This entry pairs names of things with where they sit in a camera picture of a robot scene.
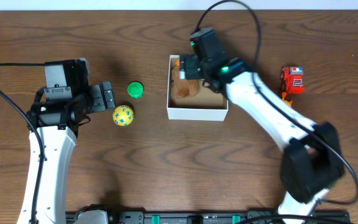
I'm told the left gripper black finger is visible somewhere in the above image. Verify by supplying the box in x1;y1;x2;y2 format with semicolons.
89;85;106;113
101;82;116;110

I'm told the yellow ball with blue marks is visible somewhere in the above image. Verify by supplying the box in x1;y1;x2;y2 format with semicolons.
112;105;134;126

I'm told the green ridged toy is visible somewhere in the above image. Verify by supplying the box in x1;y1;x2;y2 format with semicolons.
127;82;144;98

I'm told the brown plush toy with carrot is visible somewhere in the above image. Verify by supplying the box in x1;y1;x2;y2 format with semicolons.
171;59;199;99

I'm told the yellow rubber duck toy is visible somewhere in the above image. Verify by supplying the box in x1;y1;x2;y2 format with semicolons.
282;91;293;107

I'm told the red toy fire truck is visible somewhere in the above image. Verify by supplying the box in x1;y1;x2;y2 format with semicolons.
280;67;305;94

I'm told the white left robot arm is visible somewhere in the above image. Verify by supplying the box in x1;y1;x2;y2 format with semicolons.
18;58;116;223

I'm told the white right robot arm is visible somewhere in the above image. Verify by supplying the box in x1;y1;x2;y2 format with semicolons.
180;28;346;223

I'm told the white cardboard box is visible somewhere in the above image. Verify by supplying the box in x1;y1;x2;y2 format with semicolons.
167;55;229;121

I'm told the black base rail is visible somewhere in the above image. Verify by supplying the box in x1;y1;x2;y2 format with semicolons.
65;205;351;224

